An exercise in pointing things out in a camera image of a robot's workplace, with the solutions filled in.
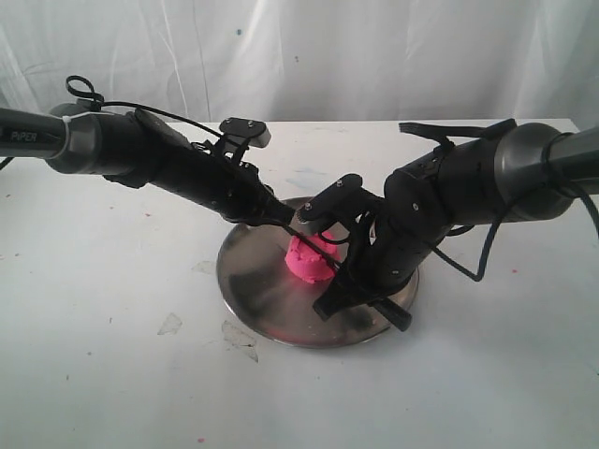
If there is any round stainless steel plate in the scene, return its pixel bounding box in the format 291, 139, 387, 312
216, 224, 391, 349

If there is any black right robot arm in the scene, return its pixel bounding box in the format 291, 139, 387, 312
298, 119, 598, 329

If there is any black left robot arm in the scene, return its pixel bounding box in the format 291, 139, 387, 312
1, 104, 294, 226

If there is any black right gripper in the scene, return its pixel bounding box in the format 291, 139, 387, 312
313, 153, 468, 321

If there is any white backdrop curtain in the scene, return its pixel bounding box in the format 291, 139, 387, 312
1, 1, 598, 128

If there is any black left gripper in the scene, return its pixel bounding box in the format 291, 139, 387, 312
196, 140, 296, 227

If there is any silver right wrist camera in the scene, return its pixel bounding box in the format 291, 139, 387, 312
296, 174, 382, 234

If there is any pink dough piece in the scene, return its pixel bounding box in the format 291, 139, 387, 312
285, 235, 338, 284

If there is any black knife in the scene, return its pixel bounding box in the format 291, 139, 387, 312
284, 226, 412, 331

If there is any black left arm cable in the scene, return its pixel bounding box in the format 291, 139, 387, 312
0, 75, 263, 197

